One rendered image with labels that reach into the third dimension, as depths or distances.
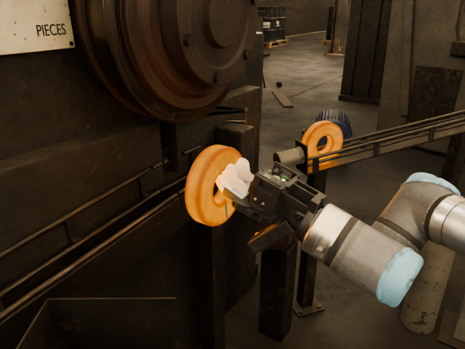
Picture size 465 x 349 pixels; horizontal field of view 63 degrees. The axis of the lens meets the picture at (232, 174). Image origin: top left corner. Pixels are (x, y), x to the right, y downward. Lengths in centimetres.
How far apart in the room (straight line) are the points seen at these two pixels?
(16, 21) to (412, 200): 76
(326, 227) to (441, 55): 289
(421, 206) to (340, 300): 108
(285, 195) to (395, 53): 300
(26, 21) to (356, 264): 69
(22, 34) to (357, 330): 143
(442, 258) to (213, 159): 102
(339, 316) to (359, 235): 109
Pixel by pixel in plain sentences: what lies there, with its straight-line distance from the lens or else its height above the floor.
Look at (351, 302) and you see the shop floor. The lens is 176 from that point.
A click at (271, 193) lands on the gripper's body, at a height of 86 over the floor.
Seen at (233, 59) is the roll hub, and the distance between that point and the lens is 91.
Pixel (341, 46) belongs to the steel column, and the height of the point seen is 19.
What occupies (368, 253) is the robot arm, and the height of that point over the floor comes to 81.
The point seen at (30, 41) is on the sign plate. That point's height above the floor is 108.
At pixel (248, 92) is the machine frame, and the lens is 131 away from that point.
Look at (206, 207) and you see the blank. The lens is 69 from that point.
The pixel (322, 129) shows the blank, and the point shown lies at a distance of 130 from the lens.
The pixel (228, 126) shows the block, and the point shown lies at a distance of 117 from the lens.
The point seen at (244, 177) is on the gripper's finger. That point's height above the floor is 85.
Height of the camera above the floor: 114
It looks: 24 degrees down
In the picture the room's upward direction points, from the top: straight up
